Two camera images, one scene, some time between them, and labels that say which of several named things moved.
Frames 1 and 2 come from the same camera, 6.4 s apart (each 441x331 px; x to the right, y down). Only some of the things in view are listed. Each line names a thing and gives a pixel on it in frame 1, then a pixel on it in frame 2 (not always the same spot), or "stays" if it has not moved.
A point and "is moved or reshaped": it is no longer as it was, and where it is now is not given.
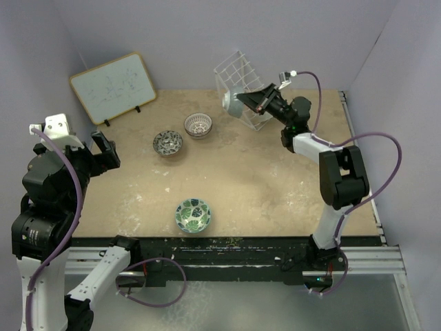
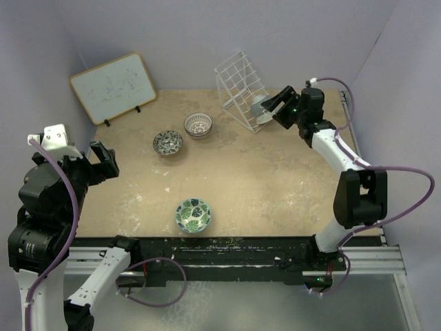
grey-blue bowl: [232, 105] is moved or reshaped
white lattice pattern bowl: [198, 125] stays
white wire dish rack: [235, 71] stays
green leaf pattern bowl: [192, 215] stays
